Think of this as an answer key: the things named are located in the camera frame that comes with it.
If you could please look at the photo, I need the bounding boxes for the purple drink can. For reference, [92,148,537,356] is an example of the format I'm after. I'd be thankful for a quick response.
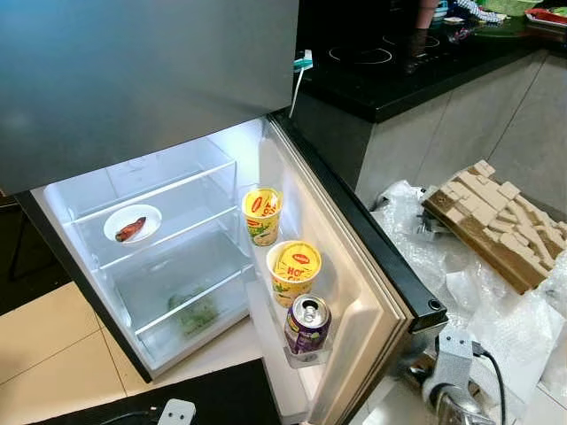
[283,294,332,357]

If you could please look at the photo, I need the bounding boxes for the dark grey two-door fridge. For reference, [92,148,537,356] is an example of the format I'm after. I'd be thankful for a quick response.
[0,0,302,383]

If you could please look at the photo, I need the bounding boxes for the red tray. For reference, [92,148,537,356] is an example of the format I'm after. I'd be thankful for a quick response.
[525,7,567,26]

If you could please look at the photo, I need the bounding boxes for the clear plastic wrap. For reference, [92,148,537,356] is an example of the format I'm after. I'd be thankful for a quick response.
[368,182,567,395]

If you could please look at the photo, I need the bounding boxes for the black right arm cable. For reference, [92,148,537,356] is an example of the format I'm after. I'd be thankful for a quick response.
[472,341,509,425]

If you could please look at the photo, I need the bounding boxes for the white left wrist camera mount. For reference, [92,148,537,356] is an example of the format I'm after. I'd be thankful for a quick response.
[158,398,196,425]

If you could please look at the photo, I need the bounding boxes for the white charger plug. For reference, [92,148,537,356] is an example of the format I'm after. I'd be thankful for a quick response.
[292,50,316,118]

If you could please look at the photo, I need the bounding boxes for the person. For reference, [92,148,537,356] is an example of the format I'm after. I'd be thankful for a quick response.
[413,0,441,29]

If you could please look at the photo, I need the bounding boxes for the grey kitchen cabinet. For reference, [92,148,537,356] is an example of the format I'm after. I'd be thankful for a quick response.
[354,51,567,213]

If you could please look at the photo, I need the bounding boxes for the green basket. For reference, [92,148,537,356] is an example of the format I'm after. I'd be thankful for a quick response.
[483,0,543,17]

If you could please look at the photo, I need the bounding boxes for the reddish brown sweet potato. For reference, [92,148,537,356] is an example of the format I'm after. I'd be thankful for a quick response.
[115,217,147,242]

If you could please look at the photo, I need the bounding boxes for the fridge door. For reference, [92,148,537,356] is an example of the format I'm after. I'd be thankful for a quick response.
[239,111,448,425]

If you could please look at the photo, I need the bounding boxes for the small white bowl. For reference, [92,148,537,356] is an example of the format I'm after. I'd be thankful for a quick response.
[103,204,164,244]

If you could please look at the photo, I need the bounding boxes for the yellow Maggi noodle cup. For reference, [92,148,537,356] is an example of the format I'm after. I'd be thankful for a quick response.
[267,240,322,308]
[242,186,284,247]

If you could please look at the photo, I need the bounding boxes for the green leafy vegetables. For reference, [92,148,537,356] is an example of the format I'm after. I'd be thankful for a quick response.
[168,288,221,337]

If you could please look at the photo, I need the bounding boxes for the black foam floor mat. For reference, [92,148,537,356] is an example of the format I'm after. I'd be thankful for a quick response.
[35,359,284,425]

